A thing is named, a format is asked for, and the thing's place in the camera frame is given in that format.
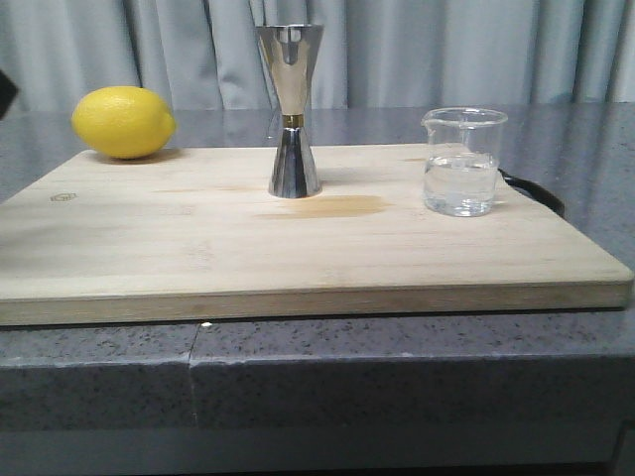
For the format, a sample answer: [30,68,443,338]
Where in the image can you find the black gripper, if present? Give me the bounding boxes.
[0,70,19,119]

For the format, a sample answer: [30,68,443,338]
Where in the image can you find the steel hourglass jigger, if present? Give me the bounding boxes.
[256,24,323,198]

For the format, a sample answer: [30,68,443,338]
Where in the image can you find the clear glass beaker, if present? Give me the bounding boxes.
[422,107,508,217]

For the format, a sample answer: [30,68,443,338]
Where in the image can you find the yellow lemon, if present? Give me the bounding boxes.
[70,85,177,160]

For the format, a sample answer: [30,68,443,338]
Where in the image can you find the grey curtain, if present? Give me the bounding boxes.
[1,1,634,112]

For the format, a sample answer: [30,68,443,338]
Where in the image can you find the wooden cutting board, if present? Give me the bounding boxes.
[1,145,634,325]

